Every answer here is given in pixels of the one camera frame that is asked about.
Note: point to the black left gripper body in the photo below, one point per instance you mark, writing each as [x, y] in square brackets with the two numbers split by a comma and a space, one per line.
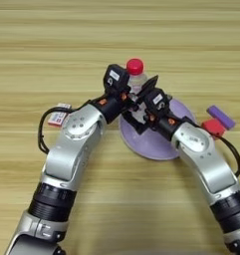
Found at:
[113, 106]

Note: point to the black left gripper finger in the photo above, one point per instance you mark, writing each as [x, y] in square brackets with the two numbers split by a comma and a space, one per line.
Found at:
[134, 126]

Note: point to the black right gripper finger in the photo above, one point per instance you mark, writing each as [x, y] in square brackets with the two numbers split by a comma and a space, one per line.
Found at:
[149, 87]

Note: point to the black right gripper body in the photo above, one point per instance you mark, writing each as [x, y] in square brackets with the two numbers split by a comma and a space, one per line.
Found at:
[164, 123]

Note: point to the clear bottle with red cap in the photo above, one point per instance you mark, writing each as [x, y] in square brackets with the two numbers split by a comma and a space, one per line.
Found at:
[135, 66]

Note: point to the small red and white packet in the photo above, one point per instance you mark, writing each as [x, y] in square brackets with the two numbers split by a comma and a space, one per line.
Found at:
[56, 118]

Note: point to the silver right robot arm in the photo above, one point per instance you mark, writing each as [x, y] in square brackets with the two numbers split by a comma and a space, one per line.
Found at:
[204, 159]

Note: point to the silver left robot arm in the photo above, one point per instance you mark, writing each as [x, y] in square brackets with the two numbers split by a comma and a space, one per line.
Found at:
[71, 156]

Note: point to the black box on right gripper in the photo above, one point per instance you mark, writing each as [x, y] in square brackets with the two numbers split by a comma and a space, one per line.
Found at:
[156, 101]

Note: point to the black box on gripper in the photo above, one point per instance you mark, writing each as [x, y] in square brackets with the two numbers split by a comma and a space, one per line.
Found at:
[156, 101]
[115, 78]

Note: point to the purple round plate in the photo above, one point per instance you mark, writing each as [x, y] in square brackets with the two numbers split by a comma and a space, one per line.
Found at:
[148, 146]

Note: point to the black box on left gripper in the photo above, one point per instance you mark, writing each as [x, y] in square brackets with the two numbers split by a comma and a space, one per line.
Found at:
[115, 78]

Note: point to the red cube block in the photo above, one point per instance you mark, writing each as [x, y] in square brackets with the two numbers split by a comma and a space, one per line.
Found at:
[212, 127]

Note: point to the purple rectangular block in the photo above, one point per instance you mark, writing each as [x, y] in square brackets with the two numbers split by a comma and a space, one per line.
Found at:
[221, 117]

